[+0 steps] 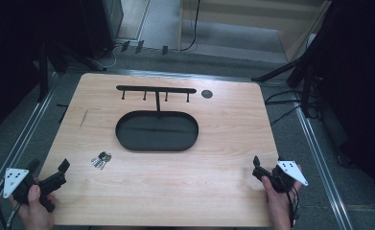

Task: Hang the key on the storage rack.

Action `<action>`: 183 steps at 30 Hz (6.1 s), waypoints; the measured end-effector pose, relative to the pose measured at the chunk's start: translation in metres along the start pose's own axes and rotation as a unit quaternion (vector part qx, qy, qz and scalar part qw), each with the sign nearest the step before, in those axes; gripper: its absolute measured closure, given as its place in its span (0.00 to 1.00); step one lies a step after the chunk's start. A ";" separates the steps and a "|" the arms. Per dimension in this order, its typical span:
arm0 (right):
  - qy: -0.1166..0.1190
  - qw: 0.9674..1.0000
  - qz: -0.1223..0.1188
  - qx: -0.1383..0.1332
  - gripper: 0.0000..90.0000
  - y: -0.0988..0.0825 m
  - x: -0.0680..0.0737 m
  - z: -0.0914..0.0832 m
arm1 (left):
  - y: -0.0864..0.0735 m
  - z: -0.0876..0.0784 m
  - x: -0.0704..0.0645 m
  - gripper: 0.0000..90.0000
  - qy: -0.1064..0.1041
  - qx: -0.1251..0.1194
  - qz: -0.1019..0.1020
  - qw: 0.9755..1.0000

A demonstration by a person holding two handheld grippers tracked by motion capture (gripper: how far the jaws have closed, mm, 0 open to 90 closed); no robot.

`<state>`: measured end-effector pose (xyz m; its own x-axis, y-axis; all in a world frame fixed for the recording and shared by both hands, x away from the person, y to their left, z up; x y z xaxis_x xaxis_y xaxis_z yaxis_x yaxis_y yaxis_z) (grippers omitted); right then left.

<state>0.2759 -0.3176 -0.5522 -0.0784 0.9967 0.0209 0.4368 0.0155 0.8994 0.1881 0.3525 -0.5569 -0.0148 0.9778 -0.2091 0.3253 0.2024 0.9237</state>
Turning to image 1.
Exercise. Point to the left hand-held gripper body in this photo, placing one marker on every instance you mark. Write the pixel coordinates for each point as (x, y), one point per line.
(51, 183)

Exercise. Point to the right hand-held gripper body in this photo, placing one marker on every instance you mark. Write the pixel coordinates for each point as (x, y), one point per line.
(279, 180)

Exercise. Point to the bunch of silver keys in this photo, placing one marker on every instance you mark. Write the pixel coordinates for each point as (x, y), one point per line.
(101, 160)

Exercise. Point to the black key rack with tray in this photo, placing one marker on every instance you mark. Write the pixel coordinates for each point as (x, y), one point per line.
(156, 131)

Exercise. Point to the person's right hand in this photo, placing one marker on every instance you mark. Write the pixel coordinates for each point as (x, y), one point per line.
(279, 207)

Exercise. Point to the person's left hand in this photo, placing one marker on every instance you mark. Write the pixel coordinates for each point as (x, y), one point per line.
(35, 211)

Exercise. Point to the round black table grommet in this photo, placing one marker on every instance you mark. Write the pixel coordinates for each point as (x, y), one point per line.
(206, 94)

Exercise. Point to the black metal stand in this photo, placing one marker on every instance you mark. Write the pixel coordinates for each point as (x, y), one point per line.
(300, 76)
(63, 57)

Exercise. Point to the black tape strip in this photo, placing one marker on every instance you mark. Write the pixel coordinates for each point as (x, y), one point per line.
(164, 50)
(125, 46)
(139, 46)

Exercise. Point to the dark cabinet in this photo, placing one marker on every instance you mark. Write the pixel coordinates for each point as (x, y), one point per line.
(102, 25)

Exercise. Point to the metal floor rail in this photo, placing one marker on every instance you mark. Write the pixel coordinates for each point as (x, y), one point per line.
(18, 140)
(322, 159)

